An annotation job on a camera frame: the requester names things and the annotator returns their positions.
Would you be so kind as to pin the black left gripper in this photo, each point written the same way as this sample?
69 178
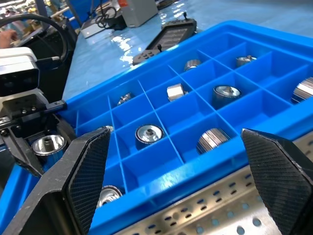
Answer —
24 109

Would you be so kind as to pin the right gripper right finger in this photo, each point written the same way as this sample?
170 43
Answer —
281 176

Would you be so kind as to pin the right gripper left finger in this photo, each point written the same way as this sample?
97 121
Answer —
61 195

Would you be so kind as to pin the metal nut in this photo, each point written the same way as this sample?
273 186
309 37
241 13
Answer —
49 145
110 195

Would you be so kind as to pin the blue compartment tray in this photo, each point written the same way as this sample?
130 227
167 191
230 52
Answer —
195 178

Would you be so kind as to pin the grey metal box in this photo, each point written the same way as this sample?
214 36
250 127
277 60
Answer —
139 12

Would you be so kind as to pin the bystander bare hand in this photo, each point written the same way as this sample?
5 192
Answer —
7 38

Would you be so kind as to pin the perforated metal tray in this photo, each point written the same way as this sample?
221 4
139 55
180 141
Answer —
207 213

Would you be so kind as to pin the silver flat device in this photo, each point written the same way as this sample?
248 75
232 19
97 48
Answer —
93 28

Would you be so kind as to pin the black handheld controller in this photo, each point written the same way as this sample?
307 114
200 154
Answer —
171 36

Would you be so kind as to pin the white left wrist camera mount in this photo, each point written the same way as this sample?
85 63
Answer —
17 58

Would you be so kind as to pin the blue metal frame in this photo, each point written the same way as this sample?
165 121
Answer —
73 12

